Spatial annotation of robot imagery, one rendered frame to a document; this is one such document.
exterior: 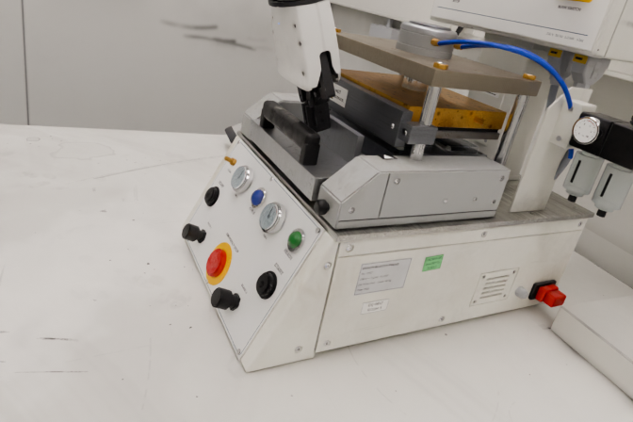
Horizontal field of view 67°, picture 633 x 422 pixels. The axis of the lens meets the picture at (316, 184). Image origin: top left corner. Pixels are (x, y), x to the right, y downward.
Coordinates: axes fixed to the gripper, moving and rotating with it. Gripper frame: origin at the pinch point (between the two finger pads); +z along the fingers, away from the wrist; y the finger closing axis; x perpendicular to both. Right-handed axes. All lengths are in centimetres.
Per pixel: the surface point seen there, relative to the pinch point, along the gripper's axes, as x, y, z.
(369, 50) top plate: 8.9, 0.1, -6.7
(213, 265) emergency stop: -18.8, 0.5, 16.4
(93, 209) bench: -32.7, -25.8, 15.8
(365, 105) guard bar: 5.5, 3.9, -1.0
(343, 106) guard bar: 4.8, -1.3, 0.5
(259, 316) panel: -16.7, 13.7, 15.7
